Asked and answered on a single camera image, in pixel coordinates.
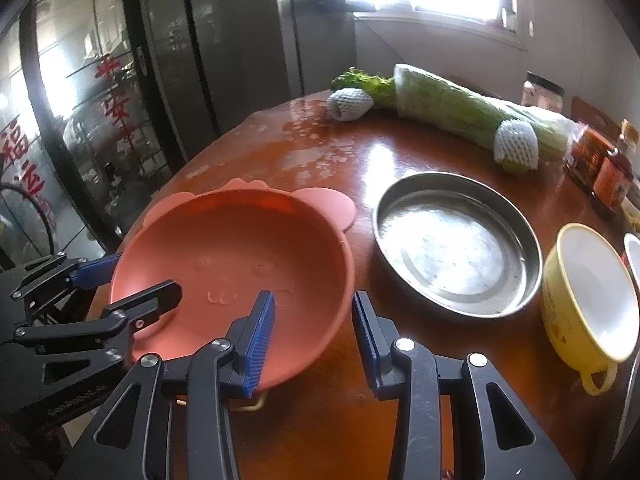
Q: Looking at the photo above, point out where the clear jar with black lid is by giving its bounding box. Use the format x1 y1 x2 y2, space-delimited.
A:
521 72 565 113

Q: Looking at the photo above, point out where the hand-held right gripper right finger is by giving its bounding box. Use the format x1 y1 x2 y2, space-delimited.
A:
351 291 576 480

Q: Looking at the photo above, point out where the round steel plate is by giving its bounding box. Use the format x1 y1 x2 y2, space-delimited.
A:
371 172 544 317

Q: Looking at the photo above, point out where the pink bear-shaped silicone bowl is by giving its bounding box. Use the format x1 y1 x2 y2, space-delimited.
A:
109 178 357 391

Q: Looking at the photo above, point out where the brown sauce bottle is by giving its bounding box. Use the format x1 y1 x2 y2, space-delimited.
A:
592 119 640 211

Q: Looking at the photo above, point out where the wrapped napa cabbage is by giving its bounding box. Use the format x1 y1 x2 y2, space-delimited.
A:
393 63 576 161

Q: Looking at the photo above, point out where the red sauce jar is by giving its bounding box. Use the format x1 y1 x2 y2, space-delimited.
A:
565 121 608 193

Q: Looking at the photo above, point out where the green leaf lettuce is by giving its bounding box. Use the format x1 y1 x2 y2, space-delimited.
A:
331 67 398 110

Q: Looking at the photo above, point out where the grey refrigerator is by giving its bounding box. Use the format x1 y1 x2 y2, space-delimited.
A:
135 0 357 171

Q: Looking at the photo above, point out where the fruit in white foam net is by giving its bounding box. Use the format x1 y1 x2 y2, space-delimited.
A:
492 119 540 175
327 87 373 122

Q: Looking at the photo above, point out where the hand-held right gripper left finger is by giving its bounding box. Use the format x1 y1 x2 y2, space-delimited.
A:
65 290 277 480

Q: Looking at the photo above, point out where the yellow bowl with handle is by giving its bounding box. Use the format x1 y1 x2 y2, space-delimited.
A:
541 223 640 395

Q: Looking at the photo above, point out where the wooden chair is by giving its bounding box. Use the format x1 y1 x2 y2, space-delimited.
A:
570 96 621 136

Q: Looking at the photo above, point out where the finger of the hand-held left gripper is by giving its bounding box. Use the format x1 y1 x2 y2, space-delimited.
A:
10 254 122 312
15 280 183 387

